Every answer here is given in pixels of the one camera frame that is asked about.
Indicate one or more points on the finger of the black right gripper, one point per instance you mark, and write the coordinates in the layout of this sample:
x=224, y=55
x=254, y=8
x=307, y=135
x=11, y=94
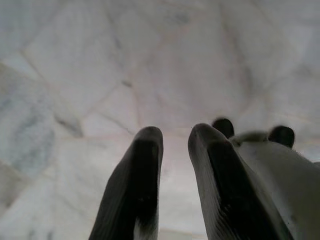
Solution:
x=225, y=127
x=282, y=136

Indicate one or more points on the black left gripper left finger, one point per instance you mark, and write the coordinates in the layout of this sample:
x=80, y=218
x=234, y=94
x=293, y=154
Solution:
x=135, y=187

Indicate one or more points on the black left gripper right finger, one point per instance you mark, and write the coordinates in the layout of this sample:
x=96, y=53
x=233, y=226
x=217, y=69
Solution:
x=225, y=187

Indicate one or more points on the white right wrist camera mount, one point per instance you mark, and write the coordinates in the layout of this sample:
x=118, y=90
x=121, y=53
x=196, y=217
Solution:
x=277, y=187

